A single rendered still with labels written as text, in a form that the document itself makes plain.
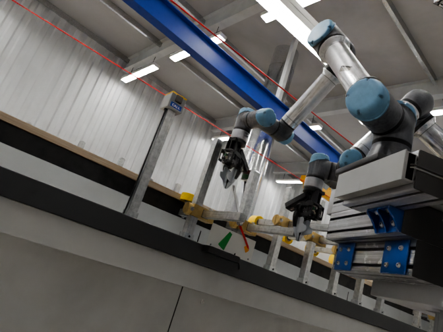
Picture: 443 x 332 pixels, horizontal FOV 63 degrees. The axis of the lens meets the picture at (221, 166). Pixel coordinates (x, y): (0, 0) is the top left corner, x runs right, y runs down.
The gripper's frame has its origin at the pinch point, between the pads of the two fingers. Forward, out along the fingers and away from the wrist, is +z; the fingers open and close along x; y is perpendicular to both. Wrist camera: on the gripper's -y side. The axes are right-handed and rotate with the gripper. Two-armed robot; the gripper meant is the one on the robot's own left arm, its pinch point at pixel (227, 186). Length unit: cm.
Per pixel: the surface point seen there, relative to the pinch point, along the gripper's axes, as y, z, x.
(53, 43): -190, -330, -688
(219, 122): -642, -396, -546
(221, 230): -9.6, 17.1, -2.5
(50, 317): 27, 68, -40
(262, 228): -18.3, 10.8, 11.5
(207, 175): 4.5, -2.2, -8.4
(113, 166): 27.6, 6.8, -38.6
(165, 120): 29.6, -14.5, -17.5
